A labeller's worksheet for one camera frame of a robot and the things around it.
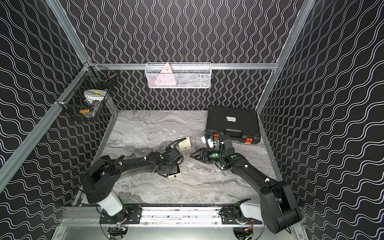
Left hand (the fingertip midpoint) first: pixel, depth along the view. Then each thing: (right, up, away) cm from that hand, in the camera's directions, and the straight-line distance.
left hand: (174, 167), depth 88 cm
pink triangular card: (-5, +52, +1) cm, 52 cm away
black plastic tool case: (+46, +26, +16) cm, 55 cm away
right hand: (+11, +9, -10) cm, 18 cm away
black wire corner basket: (-48, +40, -6) cm, 63 cm away
